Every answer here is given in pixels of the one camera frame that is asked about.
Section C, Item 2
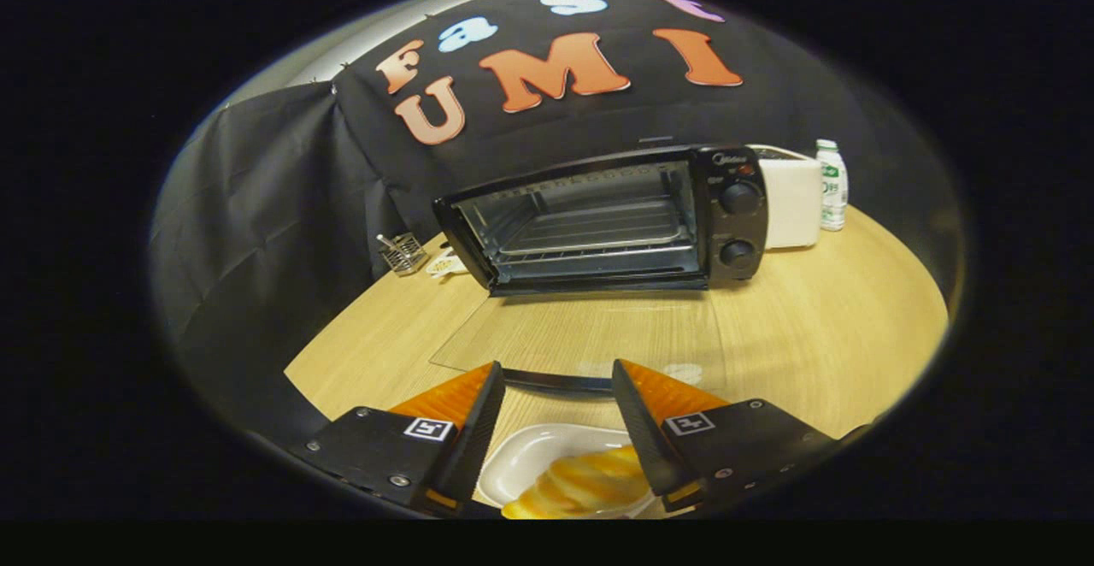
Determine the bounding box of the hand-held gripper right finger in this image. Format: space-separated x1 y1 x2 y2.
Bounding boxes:
611 358 873 513

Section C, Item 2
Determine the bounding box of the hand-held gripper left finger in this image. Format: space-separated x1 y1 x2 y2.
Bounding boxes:
291 361 507 516

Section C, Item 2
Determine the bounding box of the golden bread roll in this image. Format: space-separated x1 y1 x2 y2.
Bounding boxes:
502 445 652 520

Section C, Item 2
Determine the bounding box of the black toaster oven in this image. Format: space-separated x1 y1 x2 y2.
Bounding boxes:
430 143 770 396

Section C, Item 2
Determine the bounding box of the white plate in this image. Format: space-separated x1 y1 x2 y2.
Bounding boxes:
479 423 659 520

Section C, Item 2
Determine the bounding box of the white printed packet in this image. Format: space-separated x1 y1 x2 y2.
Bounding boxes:
426 250 469 280

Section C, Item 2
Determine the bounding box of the white box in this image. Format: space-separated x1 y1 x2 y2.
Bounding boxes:
748 145 823 251

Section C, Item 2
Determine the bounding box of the white plastic bottle green label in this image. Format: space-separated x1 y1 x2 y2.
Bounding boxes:
815 139 850 232

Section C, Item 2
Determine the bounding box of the small wire basket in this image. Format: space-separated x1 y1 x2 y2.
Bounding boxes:
377 233 428 277

